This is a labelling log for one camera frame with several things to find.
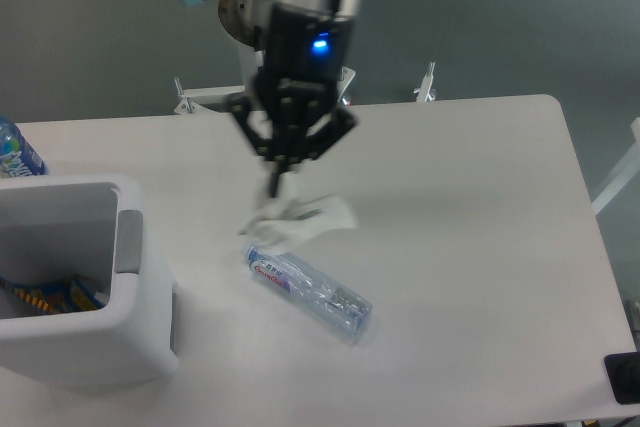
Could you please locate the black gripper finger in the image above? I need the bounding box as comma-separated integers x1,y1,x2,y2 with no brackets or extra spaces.
228,94,281,197
302,107,358,160

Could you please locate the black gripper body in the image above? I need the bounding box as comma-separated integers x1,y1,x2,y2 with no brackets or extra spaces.
254,3,355,167

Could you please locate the clear plastic water bottle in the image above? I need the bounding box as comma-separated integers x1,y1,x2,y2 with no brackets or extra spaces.
242,243,373,345

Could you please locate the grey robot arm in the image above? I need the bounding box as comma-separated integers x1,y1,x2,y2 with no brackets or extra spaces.
181,0,361,199

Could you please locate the white trash can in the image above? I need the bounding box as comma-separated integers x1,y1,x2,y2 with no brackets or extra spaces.
1,174,178,386

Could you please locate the blue labelled drink bottle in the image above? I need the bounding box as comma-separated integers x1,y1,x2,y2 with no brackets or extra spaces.
1,117,49,178

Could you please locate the yellow blue snack wrapper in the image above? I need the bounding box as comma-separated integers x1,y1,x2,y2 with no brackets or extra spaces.
1,275,109,319

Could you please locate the black device at table edge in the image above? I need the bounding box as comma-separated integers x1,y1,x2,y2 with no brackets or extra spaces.
604,352,639,405

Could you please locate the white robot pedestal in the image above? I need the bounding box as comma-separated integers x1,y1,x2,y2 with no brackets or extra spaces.
173,0,357,116

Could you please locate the white table clamp bracket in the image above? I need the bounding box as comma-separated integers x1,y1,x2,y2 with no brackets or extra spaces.
413,61,436,102

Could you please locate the white frame bar right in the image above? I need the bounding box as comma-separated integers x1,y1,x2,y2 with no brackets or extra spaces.
591,118,639,216

